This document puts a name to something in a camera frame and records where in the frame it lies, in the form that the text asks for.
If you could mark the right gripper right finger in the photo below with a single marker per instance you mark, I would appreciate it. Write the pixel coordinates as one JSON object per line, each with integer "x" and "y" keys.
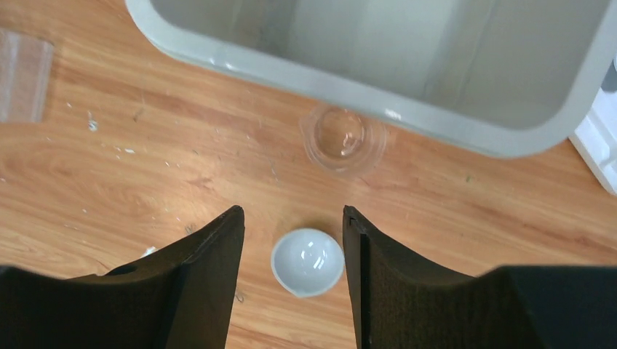
{"x": 401, "y": 299}

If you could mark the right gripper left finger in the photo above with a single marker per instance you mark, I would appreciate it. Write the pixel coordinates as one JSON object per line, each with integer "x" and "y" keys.
{"x": 180, "y": 296}

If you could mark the white porcelain dish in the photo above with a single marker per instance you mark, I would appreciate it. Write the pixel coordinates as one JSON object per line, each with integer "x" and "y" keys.
{"x": 307, "y": 262}

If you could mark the glass beaker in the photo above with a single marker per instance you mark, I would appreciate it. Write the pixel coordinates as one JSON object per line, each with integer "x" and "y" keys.
{"x": 341, "y": 141}

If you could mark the grey plastic bin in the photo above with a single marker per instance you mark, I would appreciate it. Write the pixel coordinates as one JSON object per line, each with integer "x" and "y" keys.
{"x": 502, "y": 78}

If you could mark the clear plastic tube rack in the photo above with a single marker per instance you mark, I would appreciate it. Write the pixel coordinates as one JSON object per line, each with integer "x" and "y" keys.
{"x": 25, "y": 70}

